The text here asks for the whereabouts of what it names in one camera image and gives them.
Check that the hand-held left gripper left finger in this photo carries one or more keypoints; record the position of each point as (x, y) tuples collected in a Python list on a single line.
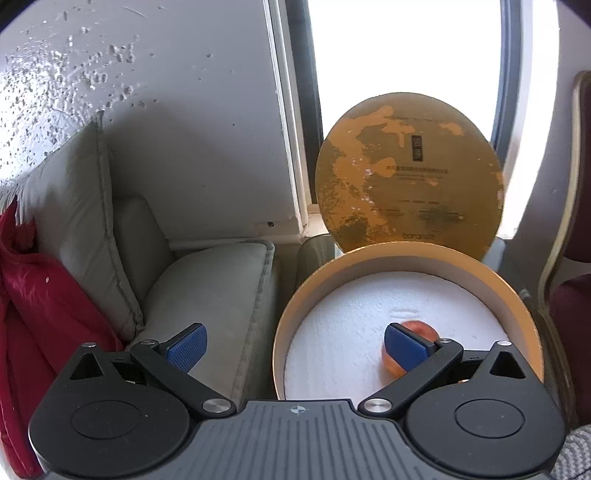
[(187, 348)]

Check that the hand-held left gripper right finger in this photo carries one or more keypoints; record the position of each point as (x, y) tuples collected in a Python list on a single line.
[(406, 348)]

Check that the red apple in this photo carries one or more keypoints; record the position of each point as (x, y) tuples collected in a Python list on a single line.
[(424, 330)]

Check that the gold round gift box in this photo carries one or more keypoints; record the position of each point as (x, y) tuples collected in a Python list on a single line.
[(288, 323)]

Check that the glass desktop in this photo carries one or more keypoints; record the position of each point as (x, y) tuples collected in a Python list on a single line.
[(314, 258)]

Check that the white foam insert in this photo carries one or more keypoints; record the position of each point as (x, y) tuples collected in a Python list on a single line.
[(341, 332)]

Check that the red pillow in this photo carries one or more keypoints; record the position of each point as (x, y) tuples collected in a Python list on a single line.
[(41, 323)]

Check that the gold round box lid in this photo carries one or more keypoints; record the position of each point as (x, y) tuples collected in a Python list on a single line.
[(406, 184)]

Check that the large grey sofa back cushion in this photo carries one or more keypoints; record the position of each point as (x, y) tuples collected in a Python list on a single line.
[(78, 221)]

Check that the person's right leg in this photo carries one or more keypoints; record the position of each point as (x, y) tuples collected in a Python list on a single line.
[(575, 454)]

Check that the maroon chair with gold frame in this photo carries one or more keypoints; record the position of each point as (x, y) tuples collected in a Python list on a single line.
[(570, 300)]

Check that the white window frame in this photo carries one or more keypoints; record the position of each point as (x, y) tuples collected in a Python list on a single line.
[(291, 115)]

